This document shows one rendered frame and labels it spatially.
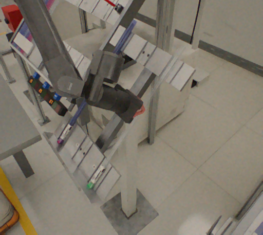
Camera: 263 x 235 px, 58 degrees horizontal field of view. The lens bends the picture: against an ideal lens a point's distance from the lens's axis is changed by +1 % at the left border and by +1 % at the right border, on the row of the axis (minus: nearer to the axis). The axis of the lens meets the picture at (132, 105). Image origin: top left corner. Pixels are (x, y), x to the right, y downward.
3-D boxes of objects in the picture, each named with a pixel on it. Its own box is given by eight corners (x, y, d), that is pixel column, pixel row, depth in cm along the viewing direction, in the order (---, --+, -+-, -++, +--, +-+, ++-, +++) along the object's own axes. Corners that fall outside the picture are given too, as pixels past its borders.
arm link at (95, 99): (78, 101, 53) (94, 107, 50) (87, 72, 53) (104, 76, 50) (98, 107, 59) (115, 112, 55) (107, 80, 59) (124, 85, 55)
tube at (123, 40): (61, 144, 86) (59, 143, 85) (60, 141, 87) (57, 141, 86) (137, 22, 77) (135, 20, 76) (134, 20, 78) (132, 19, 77)
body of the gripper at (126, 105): (120, 84, 65) (102, 76, 59) (145, 104, 59) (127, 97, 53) (108, 104, 66) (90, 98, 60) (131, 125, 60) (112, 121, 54)
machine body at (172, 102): (127, 157, 167) (125, 89, 124) (75, 106, 205) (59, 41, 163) (185, 113, 198) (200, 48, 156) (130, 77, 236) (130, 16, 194)
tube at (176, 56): (92, 187, 73) (90, 188, 73) (90, 184, 74) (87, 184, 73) (186, 48, 64) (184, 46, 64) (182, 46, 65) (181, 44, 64)
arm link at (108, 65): (65, 91, 59) (55, 89, 50) (79, 48, 59) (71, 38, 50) (111, 106, 59) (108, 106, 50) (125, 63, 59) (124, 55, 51)
